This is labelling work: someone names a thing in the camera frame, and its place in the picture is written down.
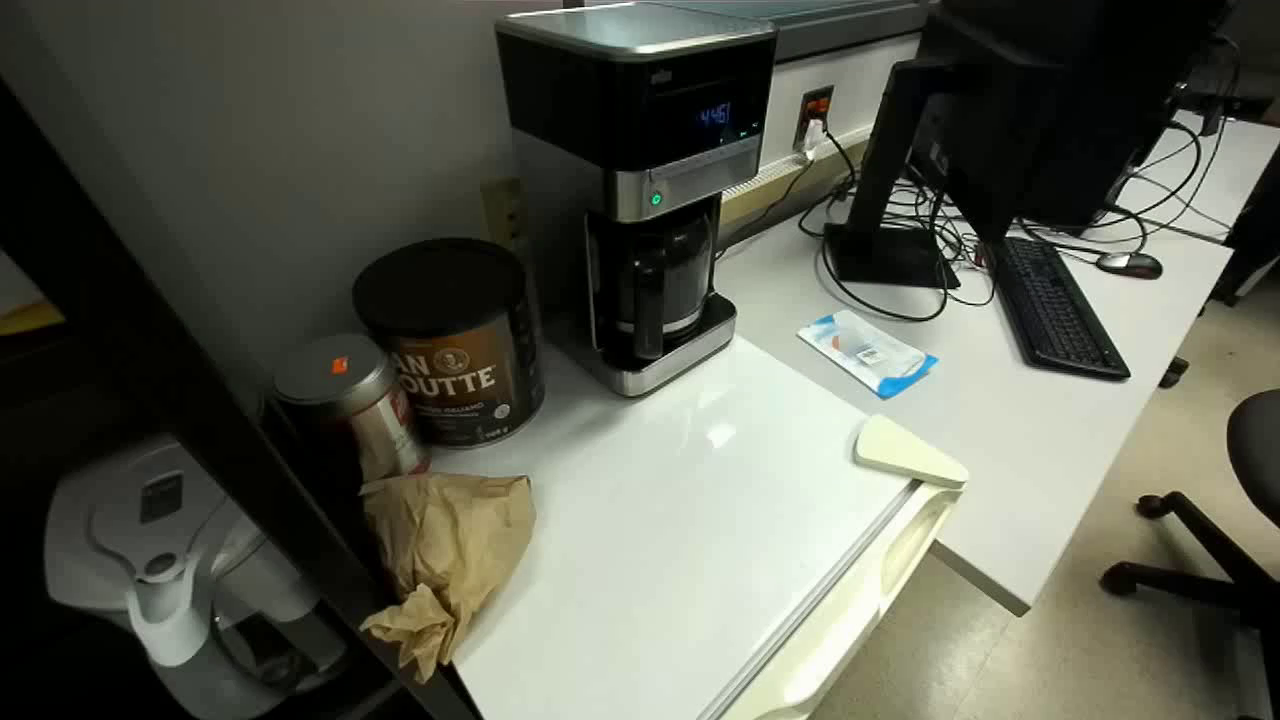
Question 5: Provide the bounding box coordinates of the white mini fridge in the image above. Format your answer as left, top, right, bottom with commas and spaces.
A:
438, 332, 974, 720

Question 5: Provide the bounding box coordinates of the blue white wipes packet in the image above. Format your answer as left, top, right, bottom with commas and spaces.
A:
797, 310, 939, 406

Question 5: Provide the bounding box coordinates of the wall power outlet with plug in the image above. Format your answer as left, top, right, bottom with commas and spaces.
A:
797, 85, 840, 168

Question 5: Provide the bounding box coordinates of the crumpled brown paper bag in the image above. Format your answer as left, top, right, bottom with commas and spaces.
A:
358, 469, 541, 690

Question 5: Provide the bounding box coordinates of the black monitor cable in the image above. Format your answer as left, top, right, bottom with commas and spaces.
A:
811, 198, 998, 327

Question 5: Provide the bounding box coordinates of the beige foam pad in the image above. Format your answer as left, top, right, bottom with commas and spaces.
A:
852, 412, 974, 487

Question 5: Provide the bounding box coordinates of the black shelf unit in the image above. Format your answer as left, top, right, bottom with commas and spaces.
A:
0, 77, 485, 720

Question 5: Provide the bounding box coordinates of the black power cable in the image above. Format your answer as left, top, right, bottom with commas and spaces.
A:
763, 121, 868, 232

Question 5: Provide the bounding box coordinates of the black computer keyboard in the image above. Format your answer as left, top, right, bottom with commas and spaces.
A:
992, 232, 1138, 384

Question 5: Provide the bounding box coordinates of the white water dispenser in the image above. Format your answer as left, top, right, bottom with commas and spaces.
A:
42, 432, 354, 720

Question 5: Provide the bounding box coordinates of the black computer monitor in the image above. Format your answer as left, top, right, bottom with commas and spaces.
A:
821, 0, 1237, 292

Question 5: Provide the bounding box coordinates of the glass jar grey lid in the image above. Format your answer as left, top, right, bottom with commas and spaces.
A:
268, 327, 432, 487

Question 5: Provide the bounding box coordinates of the black desk cable bundle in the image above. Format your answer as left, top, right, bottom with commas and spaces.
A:
1015, 115, 1237, 259

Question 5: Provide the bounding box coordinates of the black computer mouse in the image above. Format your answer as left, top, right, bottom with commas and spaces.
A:
1091, 249, 1168, 285

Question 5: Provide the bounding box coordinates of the black office chair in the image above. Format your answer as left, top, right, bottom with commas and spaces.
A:
1095, 388, 1280, 720

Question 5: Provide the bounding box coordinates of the glass coffee carafe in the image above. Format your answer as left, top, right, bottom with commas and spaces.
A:
605, 218, 721, 365

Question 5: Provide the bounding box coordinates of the black silver coffee machine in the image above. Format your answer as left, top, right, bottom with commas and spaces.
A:
492, 5, 780, 402

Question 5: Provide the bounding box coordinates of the brown coffee can black lid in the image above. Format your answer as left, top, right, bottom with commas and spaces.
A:
348, 235, 547, 452

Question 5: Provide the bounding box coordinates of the beige wall switch plate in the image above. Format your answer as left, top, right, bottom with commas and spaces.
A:
482, 175, 530, 254

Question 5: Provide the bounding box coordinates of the beige wall cable trunking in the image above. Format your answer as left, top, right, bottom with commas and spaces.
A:
718, 131, 878, 254

